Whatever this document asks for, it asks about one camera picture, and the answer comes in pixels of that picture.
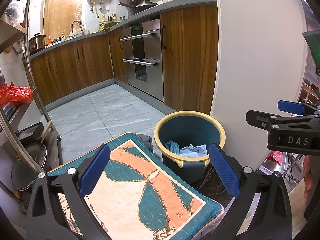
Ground white wet wipes pack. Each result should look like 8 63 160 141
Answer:
179 144 207 158

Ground blue face mask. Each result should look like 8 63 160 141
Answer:
165 140 180 155

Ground teal trash bin yellow rim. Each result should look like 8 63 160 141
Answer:
154 111 226 184

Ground wooden kitchen cabinets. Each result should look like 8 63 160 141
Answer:
31 4 219 114

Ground chrome kitchen faucet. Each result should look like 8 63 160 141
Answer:
70 20 85 37

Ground person right hand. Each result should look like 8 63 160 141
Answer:
303 155 313 198

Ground white refrigerator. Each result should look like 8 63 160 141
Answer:
211 0 307 168

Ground black box on shelf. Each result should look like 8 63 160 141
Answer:
17 122 44 145

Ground teal orange patterned cushion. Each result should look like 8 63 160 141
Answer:
46 132 225 240

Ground grey cloth under cushion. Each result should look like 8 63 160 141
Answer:
138 134 153 152

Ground red plastic bag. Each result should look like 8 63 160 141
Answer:
1 82 34 107

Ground stainless steel built-in oven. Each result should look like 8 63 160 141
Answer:
120 18 164 101

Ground black wok pan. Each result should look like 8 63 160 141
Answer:
118 2 158 15

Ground rice cooker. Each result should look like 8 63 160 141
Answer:
29 33 46 55

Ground stainless steel shelf rack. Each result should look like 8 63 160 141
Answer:
0 0 62 205

